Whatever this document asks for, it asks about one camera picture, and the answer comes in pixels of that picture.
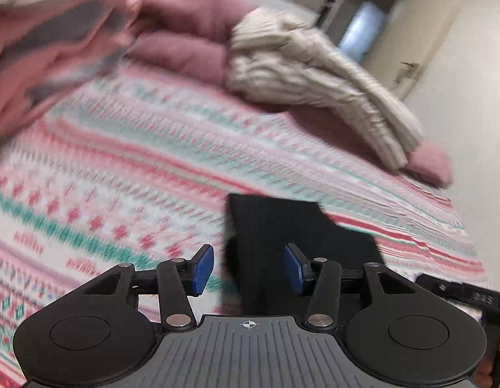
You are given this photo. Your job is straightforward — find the pink and grey duvet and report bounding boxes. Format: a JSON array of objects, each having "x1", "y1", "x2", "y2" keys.
[{"x1": 0, "y1": 0, "x2": 142, "y2": 141}]

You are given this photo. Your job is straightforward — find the frosted glass window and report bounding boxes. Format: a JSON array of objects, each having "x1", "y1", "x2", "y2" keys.
[{"x1": 338, "y1": 2, "x2": 387, "y2": 62}]

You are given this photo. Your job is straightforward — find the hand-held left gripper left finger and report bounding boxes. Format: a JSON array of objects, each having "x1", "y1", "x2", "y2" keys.
[{"x1": 84, "y1": 243, "x2": 215, "y2": 332}]

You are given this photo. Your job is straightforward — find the striped blanket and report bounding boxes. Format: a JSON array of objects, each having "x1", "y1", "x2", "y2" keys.
[{"x1": 226, "y1": 7, "x2": 425, "y2": 171}]

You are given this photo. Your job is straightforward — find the patterned bed sheet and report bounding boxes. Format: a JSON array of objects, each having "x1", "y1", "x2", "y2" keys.
[{"x1": 0, "y1": 57, "x2": 490, "y2": 388}]

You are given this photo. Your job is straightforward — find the cream room door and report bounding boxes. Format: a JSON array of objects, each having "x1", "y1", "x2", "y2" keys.
[{"x1": 362, "y1": 0, "x2": 464, "y2": 102}]

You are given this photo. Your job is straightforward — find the door handle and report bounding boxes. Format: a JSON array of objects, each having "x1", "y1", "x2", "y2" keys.
[{"x1": 400, "y1": 61, "x2": 422, "y2": 84}]

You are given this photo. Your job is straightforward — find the black pants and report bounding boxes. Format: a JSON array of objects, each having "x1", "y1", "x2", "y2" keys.
[{"x1": 221, "y1": 193, "x2": 387, "y2": 317}]

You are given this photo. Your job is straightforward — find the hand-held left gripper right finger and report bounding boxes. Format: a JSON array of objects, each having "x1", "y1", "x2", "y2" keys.
[{"x1": 282, "y1": 243, "x2": 417, "y2": 331}]

